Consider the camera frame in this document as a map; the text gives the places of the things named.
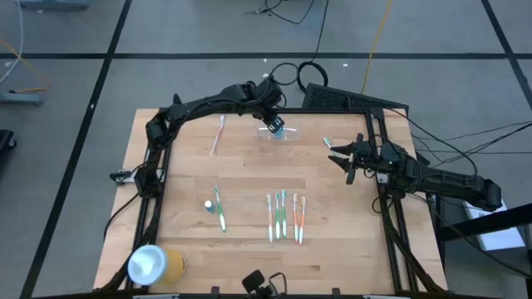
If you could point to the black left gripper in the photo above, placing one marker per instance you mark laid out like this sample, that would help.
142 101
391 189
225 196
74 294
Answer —
270 97

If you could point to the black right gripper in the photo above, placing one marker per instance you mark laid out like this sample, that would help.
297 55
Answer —
359 160

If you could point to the blue mouthwash bottle white cap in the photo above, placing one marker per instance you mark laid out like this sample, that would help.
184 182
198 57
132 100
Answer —
210 207
279 135

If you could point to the green white toothbrush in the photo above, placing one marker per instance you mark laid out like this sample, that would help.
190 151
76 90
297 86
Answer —
328 143
220 212
284 220
277 220

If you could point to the pink white toothbrush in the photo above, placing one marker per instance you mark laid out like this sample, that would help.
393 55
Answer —
217 137

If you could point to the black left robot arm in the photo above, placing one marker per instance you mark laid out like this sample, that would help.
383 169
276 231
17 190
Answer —
199 104

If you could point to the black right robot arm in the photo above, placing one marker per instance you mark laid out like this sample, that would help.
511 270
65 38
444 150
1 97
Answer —
457 187

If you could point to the clear acrylic organizer box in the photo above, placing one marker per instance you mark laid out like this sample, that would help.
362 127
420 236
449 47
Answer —
291 135

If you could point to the black computer case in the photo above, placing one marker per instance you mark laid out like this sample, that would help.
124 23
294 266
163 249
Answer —
332 97

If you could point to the small black device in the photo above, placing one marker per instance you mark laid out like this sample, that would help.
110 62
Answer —
253 282

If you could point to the black stand beam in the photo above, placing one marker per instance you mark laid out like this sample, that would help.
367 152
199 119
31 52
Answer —
490 222

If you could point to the white paper booklet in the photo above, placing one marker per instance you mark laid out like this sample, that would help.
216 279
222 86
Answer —
498 241

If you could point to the yellow cup white lid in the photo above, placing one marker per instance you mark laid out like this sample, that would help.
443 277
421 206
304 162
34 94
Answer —
145 266

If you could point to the grey desk foot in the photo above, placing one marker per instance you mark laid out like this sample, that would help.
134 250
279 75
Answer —
50 4
21 99

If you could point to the black floor object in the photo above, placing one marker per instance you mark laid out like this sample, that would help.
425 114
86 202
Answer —
6 143

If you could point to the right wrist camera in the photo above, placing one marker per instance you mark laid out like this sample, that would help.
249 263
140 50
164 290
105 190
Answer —
367 153

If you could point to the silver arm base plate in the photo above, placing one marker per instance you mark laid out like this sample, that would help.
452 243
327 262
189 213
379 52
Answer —
382 178
124 176

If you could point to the black aluminium table frame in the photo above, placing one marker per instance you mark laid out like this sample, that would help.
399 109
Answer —
332 111

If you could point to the black frame corner hook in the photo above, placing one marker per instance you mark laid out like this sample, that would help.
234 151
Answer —
177 99

